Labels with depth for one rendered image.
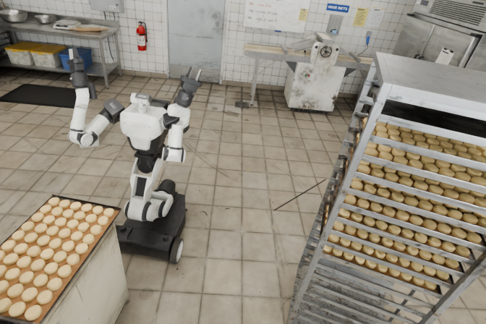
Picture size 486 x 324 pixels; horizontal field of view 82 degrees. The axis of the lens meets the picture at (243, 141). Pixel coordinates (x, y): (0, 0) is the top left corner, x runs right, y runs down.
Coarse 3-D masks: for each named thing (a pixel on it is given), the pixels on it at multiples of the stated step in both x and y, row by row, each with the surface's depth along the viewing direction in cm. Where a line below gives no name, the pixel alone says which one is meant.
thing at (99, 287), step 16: (112, 224) 152; (112, 240) 155; (96, 256) 141; (112, 256) 158; (80, 272) 130; (96, 272) 144; (112, 272) 162; (80, 288) 132; (96, 288) 147; (112, 288) 166; (64, 304) 121; (80, 304) 134; (96, 304) 150; (112, 304) 170; (0, 320) 108; (48, 320) 113; (64, 320) 124; (80, 320) 137; (96, 320) 153; (112, 320) 174
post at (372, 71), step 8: (368, 72) 137; (368, 88) 139; (360, 104) 144; (352, 120) 150; (344, 152) 160; (336, 160) 165; (328, 184) 174; (320, 208) 185; (320, 216) 188; (304, 248) 208
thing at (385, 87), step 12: (384, 84) 94; (384, 96) 96; (372, 108) 99; (372, 120) 101; (360, 144) 107; (360, 156) 109; (348, 168) 116; (348, 180) 116; (336, 204) 124; (336, 216) 127; (324, 228) 135; (324, 240) 137; (312, 264) 148; (300, 288) 163; (300, 300) 166
